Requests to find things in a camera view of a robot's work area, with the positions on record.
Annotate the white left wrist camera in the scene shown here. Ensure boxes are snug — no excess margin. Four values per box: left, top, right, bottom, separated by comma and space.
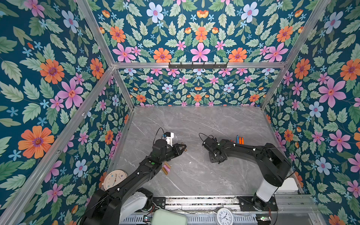
164, 132, 174, 147

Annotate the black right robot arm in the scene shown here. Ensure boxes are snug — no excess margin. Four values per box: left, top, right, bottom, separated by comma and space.
202, 136, 291, 211

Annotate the white flat box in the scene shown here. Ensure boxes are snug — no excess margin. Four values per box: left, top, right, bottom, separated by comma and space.
277, 178, 299, 192

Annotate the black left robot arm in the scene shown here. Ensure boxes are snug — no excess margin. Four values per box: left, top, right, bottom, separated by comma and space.
79, 139, 187, 225

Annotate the pale green box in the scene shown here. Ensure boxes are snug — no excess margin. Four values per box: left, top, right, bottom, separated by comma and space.
151, 209, 188, 225

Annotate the white analog clock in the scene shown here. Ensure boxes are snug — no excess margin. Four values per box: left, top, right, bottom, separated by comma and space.
216, 208, 234, 225

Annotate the beige round alarm clock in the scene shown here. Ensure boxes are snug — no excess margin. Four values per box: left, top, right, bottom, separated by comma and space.
103, 170, 128, 190

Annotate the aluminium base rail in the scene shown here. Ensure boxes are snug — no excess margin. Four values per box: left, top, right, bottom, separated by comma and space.
92, 194, 318, 212

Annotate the mustard brown pen cap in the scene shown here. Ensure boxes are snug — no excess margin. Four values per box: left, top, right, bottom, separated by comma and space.
162, 167, 168, 175

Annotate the black hook rail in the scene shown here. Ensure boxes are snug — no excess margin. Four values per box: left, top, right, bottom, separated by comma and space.
168, 62, 228, 70

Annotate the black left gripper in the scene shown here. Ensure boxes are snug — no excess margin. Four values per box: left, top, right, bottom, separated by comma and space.
159, 143, 188, 164

